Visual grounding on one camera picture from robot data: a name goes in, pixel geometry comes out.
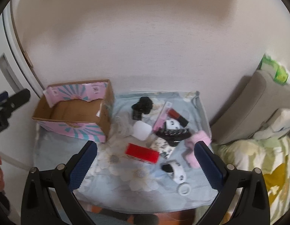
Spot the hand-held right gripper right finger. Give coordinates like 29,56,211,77
194,141,270,225

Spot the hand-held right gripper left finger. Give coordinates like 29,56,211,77
20,141,98,225

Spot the white tape roll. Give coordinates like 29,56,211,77
177,182,191,196

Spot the pink striped cardboard box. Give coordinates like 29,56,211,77
32,79,115,143

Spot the large black hair claw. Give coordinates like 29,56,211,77
156,127,192,148

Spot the red and black lipstick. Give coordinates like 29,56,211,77
167,109,190,127

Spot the red rectangular box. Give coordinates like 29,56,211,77
125,143,160,164

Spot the green floral blanket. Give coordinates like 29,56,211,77
197,131,290,225

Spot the floral blue tablecloth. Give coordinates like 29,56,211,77
33,90,218,211

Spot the clear plastic wrapper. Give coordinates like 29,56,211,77
114,114,136,139

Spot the white square case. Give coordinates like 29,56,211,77
132,121,152,141

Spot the pink comb packet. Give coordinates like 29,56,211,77
153,101,174,133

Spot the white tissue box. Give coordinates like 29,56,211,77
267,108,290,134

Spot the green tissue packet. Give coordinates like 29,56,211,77
259,53,290,85

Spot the grey recessed door handle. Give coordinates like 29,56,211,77
0,54,21,92

